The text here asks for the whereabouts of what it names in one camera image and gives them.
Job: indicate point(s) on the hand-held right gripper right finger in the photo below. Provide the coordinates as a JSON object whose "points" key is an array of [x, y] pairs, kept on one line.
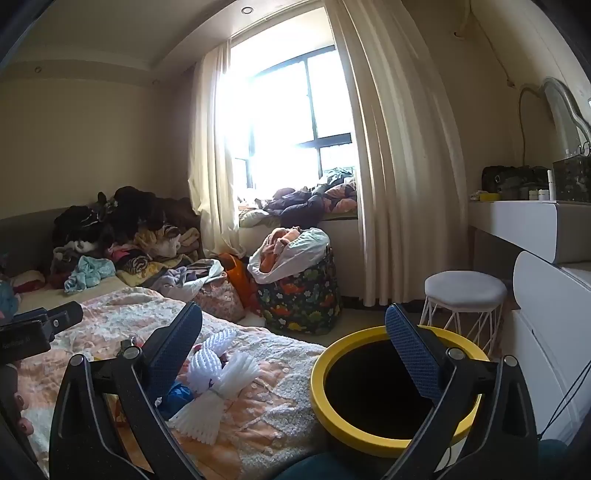
{"points": [[413, 350]]}

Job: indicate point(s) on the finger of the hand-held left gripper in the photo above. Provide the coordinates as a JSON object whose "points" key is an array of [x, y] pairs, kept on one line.
{"points": [[64, 314]]}

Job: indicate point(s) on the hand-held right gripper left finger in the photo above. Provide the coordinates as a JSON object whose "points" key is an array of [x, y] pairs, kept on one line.
{"points": [[173, 344]]}

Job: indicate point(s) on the white foam fruit net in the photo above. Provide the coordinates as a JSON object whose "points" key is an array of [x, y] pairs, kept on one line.
{"points": [[231, 383], [207, 364]]}

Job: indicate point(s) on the yellow rimmed black trash bin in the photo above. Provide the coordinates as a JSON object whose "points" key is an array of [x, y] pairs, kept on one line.
{"points": [[323, 401]]}

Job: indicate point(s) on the person's left hand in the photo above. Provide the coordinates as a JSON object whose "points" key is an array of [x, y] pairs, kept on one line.
{"points": [[24, 427]]}

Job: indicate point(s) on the pink floral blanket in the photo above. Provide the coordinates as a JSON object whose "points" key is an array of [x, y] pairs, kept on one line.
{"points": [[138, 314]]}

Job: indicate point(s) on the red cloth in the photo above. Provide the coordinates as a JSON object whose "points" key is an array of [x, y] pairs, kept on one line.
{"points": [[30, 281]]}

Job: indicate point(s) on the teal cloth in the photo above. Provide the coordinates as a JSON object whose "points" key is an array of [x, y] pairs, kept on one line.
{"points": [[90, 272]]}

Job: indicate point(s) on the blue wrapper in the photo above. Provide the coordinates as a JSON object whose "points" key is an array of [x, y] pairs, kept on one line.
{"points": [[178, 396]]}

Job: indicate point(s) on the pink floral bag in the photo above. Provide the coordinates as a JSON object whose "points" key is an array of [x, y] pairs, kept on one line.
{"points": [[221, 300]]}

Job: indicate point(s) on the lavender garment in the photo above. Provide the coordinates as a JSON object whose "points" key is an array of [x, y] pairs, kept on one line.
{"points": [[189, 279]]}

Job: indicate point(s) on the grey bed headboard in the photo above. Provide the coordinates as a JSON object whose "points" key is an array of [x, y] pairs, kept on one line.
{"points": [[23, 240]]}

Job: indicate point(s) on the orange bag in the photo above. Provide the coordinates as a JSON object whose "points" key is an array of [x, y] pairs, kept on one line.
{"points": [[238, 281]]}

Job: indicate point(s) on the dinosaur print laundry basket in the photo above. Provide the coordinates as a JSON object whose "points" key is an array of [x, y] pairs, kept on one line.
{"points": [[300, 300]]}

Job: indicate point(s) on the pile of dark clothes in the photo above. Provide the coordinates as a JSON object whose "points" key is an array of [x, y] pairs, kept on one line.
{"points": [[134, 207]]}

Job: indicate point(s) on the white drawer cabinet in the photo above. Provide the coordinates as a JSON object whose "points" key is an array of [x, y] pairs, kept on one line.
{"points": [[554, 323]]}

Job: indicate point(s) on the white cloth in basket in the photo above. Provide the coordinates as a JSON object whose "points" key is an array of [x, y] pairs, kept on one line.
{"points": [[309, 249]]}

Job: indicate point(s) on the white vanity desk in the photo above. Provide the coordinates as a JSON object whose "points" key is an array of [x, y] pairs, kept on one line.
{"points": [[521, 221]]}

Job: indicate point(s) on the yellow item on vanity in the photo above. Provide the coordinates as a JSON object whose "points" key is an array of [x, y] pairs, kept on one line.
{"points": [[487, 197]]}

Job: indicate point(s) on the narrow cream curtain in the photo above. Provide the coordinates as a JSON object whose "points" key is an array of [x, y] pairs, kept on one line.
{"points": [[210, 161]]}

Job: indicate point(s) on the pile of clothes on windowsill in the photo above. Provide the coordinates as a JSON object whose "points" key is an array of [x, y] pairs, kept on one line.
{"points": [[304, 198]]}

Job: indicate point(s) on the wide cream curtain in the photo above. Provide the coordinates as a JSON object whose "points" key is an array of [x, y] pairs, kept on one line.
{"points": [[397, 161]]}

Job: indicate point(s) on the black bag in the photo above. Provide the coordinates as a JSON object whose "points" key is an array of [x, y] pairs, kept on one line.
{"points": [[512, 180]]}

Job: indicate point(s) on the small white jars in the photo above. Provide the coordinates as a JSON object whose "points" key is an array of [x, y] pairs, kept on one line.
{"points": [[540, 194]]}

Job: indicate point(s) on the clear organizer box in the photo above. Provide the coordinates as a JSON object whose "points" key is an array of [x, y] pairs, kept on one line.
{"points": [[572, 182]]}

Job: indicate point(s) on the black framed window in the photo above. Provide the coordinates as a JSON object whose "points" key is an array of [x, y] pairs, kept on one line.
{"points": [[286, 115]]}

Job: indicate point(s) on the wavy frame mirror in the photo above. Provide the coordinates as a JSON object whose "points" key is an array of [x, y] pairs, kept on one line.
{"points": [[565, 110]]}

